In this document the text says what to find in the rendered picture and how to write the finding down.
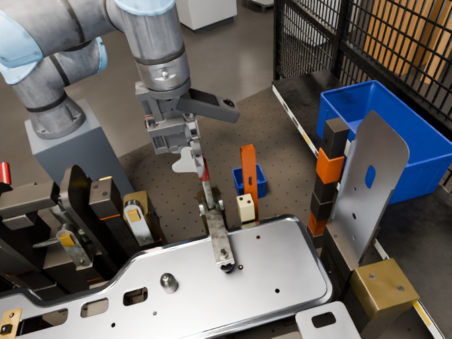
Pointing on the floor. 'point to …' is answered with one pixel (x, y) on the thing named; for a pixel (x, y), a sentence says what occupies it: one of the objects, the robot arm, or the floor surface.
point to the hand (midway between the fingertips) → (201, 165)
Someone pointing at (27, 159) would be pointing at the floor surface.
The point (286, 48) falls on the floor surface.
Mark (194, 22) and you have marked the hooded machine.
